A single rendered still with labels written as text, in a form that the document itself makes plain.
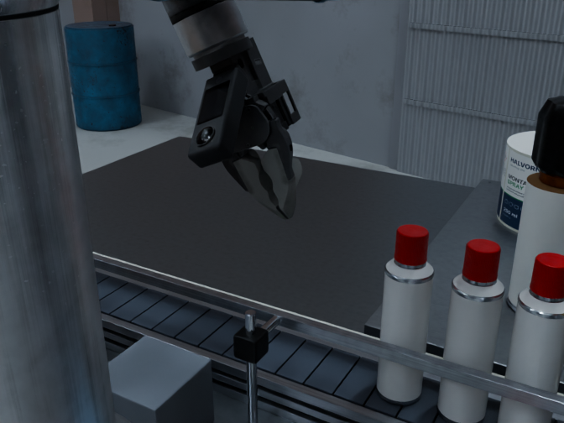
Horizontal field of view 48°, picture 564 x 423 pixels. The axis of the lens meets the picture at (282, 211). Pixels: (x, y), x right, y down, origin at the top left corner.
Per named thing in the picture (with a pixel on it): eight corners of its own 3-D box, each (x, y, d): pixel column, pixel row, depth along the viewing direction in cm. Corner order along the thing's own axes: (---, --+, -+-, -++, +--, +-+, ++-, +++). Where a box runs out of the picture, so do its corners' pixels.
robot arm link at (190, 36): (213, 4, 66) (156, 33, 70) (232, 45, 67) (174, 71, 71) (245, -7, 72) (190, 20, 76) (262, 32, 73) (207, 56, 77)
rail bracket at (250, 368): (288, 408, 78) (289, 291, 72) (257, 446, 72) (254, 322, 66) (265, 399, 80) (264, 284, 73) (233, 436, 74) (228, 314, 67)
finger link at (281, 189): (324, 196, 79) (295, 128, 76) (306, 216, 74) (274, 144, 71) (302, 201, 80) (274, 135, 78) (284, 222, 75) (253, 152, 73)
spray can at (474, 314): (490, 405, 71) (516, 240, 63) (478, 435, 67) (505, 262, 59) (444, 390, 73) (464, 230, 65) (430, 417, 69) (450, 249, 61)
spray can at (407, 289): (427, 385, 74) (445, 226, 66) (412, 411, 70) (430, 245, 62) (385, 372, 77) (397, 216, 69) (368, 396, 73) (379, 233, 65)
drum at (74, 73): (155, 122, 522) (148, 23, 491) (100, 136, 485) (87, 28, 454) (117, 112, 554) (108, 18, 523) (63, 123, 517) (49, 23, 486)
